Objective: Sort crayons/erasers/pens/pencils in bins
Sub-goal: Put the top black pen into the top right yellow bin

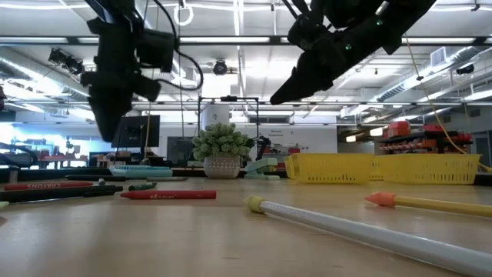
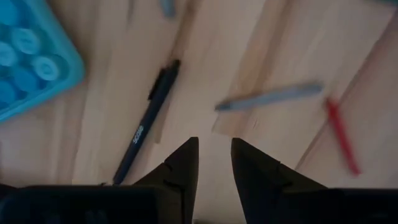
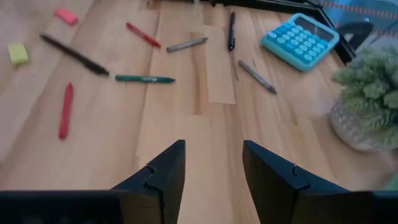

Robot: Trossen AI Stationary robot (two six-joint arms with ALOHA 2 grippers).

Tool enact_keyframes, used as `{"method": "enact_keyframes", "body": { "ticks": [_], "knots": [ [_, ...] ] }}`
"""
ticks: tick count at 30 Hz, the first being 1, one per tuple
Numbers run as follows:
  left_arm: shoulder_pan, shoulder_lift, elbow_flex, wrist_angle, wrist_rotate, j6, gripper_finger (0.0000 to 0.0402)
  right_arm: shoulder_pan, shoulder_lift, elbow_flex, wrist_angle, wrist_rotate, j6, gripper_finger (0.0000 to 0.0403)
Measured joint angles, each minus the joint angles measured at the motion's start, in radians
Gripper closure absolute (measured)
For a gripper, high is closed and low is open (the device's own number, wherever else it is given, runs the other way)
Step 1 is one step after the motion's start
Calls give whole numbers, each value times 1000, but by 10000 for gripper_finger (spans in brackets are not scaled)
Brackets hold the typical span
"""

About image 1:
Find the mint green stapler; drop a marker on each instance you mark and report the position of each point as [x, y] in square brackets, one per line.
[261, 165]

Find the white pencil with yellow cap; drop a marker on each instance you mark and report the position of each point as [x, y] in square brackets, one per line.
[384, 238]

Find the black rig top beam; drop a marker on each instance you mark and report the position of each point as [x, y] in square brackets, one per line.
[481, 40]

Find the grey pen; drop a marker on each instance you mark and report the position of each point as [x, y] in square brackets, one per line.
[167, 179]

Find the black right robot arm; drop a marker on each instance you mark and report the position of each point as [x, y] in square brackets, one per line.
[403, 19]

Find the green crayon Madter print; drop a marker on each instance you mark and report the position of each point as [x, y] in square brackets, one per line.
[142, 187]

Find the yellow pencil with orange cap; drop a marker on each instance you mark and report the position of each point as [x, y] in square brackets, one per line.
[442, 205]

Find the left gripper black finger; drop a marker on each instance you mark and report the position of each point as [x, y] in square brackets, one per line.
[110, 119]

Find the green plant in white pot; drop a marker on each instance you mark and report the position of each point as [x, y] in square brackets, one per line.
[221, 146]

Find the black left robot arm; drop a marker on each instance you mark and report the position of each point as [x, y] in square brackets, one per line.
[111, 9]

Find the shelf with red boxes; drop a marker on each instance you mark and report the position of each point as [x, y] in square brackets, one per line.
[423, 144]

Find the slim black pen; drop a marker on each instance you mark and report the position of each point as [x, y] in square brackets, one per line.
[57, 193]

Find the red crayon box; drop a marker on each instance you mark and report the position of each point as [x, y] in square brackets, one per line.
[46, 186]

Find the yellow plastic slotted bin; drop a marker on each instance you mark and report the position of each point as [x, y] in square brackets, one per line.
[428, 169]
[326, 167]

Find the black round ceiling camera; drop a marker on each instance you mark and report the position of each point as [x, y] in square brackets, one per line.
[220, 67]

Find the black ceiling device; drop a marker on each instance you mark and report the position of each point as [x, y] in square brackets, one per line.
[67, 61]

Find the red crayon Madter print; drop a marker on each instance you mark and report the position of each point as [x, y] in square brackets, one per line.
[169, 195]

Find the black marker pen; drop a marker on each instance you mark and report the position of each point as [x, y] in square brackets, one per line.
[96, 177]

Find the grey crayon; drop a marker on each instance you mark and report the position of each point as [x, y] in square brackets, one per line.
[101, 182]

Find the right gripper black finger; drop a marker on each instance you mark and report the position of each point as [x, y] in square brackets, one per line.
[303, 77]

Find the black monitor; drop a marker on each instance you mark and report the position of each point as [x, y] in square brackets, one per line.
[134, 131]

